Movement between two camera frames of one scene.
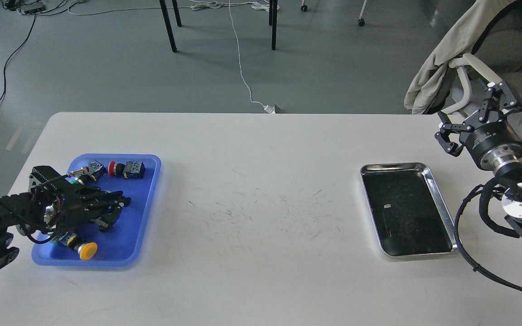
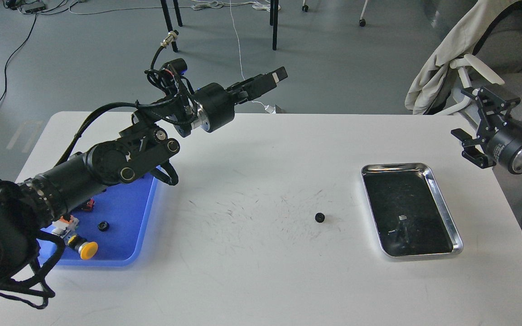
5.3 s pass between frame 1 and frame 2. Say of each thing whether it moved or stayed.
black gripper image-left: moved
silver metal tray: stayed
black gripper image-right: moved
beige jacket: stayed
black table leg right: stayed
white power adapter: stayed
